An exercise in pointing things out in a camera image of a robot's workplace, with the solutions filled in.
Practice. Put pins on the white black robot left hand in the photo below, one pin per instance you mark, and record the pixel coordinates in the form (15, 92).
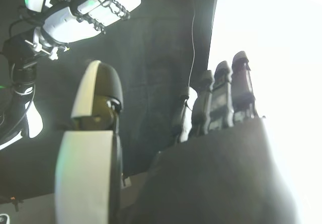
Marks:
(201, 183)

